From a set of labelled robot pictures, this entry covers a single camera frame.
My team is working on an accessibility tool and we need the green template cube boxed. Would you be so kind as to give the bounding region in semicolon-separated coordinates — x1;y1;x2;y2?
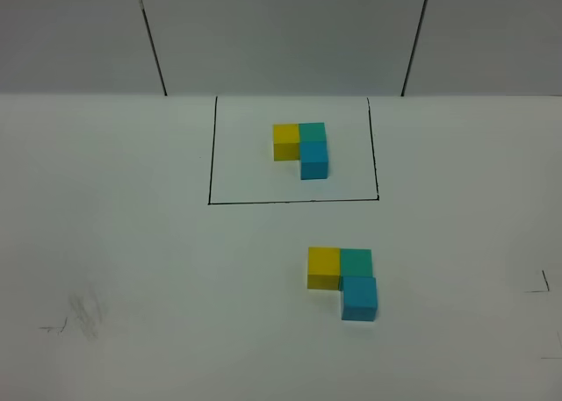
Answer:
299;122;327;142

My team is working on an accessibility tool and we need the yellow template cube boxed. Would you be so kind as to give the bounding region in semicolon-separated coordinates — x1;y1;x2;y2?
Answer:
273;124;300;161

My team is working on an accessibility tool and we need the blue template cube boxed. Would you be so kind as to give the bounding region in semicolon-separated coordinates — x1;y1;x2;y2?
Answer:
299;141;328;180

